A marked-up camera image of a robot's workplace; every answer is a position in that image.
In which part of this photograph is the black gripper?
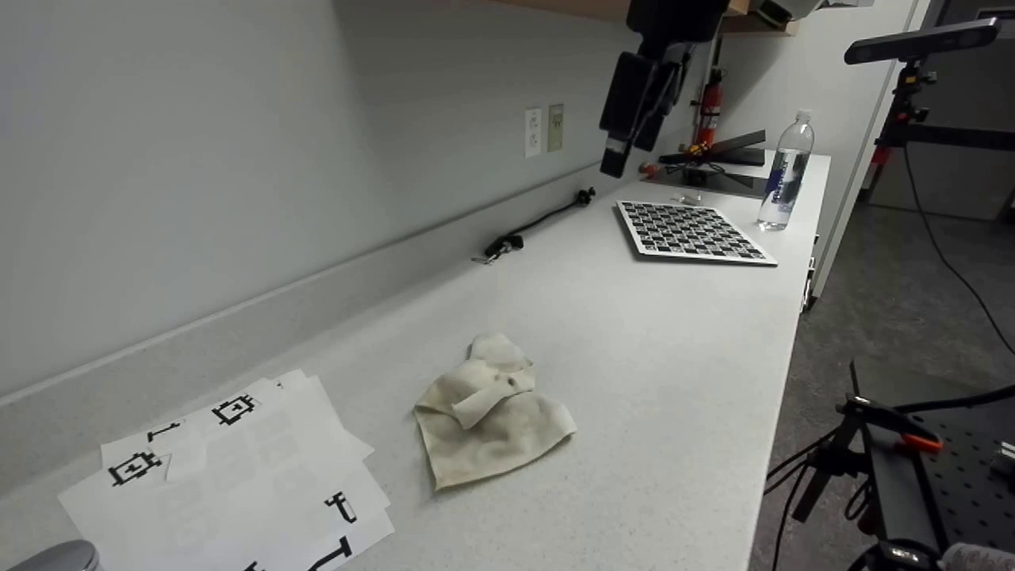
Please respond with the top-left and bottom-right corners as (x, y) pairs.
(599, 0), (732, 178)

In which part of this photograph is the cream cloth towel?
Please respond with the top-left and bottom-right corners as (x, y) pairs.
(408, 329), (582, 496)

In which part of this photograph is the red clamp tool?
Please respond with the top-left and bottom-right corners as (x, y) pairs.
(691, 68), (732, 155)

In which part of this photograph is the black folded stand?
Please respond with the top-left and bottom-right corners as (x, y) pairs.
(656, 128), (772, 198)

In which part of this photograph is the checkered calibration board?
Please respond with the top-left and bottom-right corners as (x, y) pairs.
(612, 198), (782, 271)

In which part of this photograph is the clear plastic water bottle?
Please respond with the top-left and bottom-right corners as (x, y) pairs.
(752, 107), (819, 234)

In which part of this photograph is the black rod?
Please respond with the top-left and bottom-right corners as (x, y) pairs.
(480, 184), (599, 263)

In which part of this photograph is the white printed paper sheet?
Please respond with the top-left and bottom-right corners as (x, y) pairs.
(156, 367), (376, 474)
(98, 418), (217, 493)
(57, 447), (398, 571)

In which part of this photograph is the black perforated breadboard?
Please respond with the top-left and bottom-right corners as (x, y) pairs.
(907, 407), (1015, 553)

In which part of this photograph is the grey fabric object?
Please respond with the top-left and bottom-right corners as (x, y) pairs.
(936, 539), (1015, 571)

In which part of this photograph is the grey rounded object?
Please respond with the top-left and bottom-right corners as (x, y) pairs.
(3, 537), (106, 571)

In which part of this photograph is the beige wall switch plate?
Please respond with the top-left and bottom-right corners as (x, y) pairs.
(545, 103), (568, 155)

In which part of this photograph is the white wall outlet plate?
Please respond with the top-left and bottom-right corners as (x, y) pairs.
(524, 105), (545, 162)

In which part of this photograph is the black bar camera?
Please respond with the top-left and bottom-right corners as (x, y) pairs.
(841, 14), (1005, 70)

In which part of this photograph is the black floor cable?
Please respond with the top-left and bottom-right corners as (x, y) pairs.
(899, 169), (1015, 357)

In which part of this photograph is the black tripod with cables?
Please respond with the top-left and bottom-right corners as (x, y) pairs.
(763, 357), (1015, 571)

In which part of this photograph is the red handled tool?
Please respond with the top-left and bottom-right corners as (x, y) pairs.
(899, 428), (950, 457)

